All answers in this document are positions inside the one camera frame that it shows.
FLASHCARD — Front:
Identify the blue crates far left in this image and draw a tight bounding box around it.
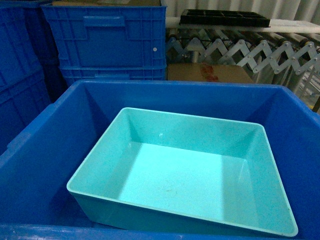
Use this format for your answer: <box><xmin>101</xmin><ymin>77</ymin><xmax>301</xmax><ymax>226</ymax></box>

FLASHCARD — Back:
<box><xmin>0</xmin><ymin>0</ymin><xmax>67</xmax><ymax>153</ymax></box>

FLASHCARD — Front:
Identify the grey expandable roller conveyor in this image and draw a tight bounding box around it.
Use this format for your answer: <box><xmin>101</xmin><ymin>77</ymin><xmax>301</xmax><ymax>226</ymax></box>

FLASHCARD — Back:
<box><xmin>165</xmin><ymin>17</ymin><xmax>320</xmax><ymax>101</ymax></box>

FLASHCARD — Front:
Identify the blue stacked crate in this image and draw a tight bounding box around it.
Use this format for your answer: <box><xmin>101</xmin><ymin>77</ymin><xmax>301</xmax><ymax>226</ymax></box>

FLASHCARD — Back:
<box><xmin>42</xmin><ymin>2</ymin><xmax>166</xmax><ymax>68</ymax></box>
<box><xmin>60</xmin><ymin>65</ymin><xmax>167</xmax><ymax>86</ymax></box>

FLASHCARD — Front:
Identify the teal plastic bin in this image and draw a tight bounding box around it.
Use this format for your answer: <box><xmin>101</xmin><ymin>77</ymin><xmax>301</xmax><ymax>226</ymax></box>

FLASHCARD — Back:
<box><xmin>66</xmin><ymin>107</ymin><xmax>299</xmax><ymax>237</ymax></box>

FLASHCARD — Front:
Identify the blue stacked crate upper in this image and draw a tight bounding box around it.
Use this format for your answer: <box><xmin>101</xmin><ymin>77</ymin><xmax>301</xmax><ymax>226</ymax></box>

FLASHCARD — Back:
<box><xmin>42</xmin><ymin>2</ymin><xmax>166</xmax><ymax>68</ymax></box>

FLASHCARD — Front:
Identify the black compartment tray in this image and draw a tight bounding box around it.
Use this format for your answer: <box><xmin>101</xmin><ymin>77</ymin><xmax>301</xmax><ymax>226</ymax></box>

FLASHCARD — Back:
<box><xmin>179</xmin><ymin>9</ymin><xmax>271</xmax><ymax>28</ymax></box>

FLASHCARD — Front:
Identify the large blue plastic crate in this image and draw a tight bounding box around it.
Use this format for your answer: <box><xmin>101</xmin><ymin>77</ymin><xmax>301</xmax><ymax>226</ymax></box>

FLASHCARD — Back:
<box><xmin>0</xmin><ymin>80</ymin><xmax>320</xmax><ymax>240</ymax></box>

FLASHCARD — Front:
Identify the blue stacked crate lower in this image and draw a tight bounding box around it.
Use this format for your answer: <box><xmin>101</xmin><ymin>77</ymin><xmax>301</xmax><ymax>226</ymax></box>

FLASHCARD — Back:
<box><xmin>60</xmin><ymin>65</ymin><xmax>167</xmax><ymax>86</ymax></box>

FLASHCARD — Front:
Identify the brown cardboard box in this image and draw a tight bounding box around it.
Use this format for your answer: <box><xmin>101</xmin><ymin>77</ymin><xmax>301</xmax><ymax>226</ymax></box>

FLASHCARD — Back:
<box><xmin>167</xmin><ymin>63</ymin><xmax>253</xmax><ymax>84</ymax></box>

